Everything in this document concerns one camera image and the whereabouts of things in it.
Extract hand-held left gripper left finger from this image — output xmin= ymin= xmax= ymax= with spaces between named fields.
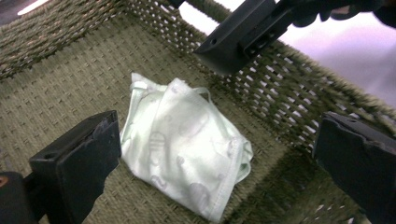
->
xmin=28 ymin=109 xmax=123 ymax=224

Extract light green baby garment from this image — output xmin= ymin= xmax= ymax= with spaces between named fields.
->
xmin=120 ymin=72 xmax=254 ymax=224

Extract bright floor light strip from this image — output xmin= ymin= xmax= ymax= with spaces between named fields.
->
xmin=17 ymin=0 xmax=50 ymax=16

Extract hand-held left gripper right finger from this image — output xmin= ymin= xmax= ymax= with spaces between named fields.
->
xmin=312 ymin=111 xmax=396 ymax=224

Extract green woven basket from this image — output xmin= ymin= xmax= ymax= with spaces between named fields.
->
xmin=0 ymin=0 xmax=396 ymax=224

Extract white table mat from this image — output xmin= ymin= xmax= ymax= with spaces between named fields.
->
xmin=178 ymin=0 xmax=396 ymax=108

